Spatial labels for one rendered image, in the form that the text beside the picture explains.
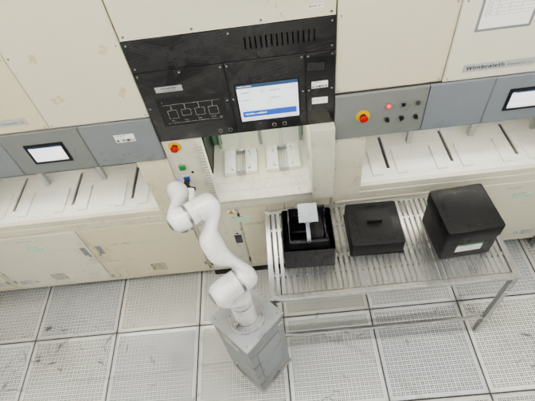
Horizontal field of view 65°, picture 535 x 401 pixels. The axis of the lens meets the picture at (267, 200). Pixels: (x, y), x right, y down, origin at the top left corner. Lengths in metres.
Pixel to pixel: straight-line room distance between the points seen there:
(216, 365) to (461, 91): 2.20
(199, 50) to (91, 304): 2.26
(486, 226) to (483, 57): 0.80
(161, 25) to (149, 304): 2.12
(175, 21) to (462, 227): 1.63
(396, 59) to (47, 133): 1.67
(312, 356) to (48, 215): 1.92
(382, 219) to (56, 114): 1.75
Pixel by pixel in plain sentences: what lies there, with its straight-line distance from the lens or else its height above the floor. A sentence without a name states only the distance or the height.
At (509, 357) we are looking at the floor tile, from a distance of 3.20.
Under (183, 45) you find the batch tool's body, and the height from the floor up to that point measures 1.90.
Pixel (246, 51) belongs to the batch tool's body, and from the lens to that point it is 1.87.
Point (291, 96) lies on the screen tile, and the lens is 2.01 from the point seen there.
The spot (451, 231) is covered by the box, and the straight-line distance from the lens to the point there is 2.27.
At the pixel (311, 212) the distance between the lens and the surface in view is 2.16.
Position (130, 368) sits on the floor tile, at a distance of 3.19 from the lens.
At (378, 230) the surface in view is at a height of 0.86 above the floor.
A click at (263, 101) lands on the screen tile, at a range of 2.02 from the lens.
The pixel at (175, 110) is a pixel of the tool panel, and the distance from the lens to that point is 2.06.
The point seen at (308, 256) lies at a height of 0.87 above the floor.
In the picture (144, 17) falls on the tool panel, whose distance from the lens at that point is 1.83.
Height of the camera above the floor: 2.82
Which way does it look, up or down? 51 degrees down
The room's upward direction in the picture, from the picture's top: 9 degrees counter-clockwise
